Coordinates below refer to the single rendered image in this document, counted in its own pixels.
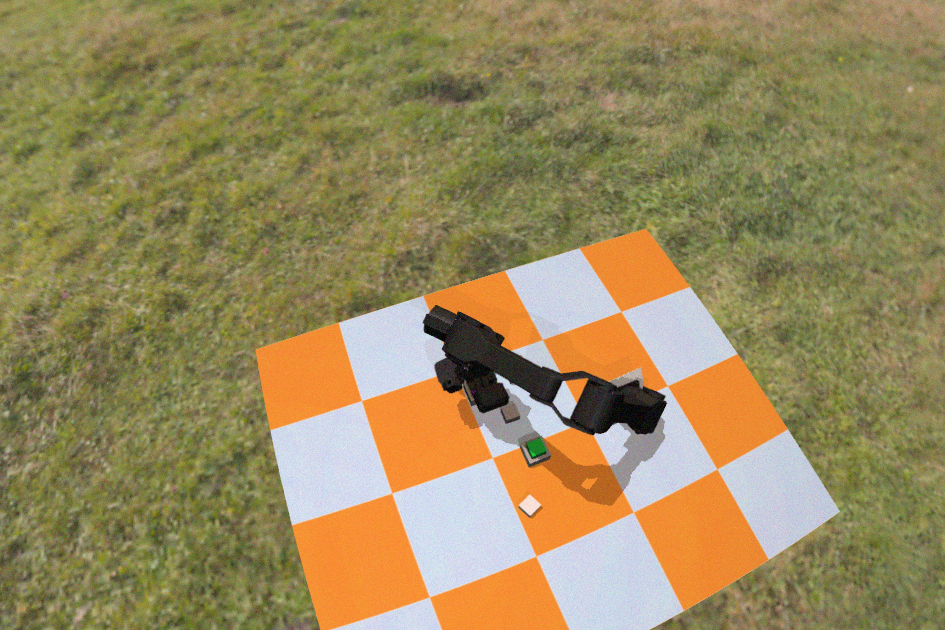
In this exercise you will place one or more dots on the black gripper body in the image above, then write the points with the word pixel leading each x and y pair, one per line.
pixel 487 397

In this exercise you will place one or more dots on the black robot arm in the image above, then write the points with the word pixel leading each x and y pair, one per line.
pixel 468 341

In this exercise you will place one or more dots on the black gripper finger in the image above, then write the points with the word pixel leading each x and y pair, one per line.
pixel 473 387

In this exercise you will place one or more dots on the green button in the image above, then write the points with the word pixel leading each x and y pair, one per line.
pixel 535 451

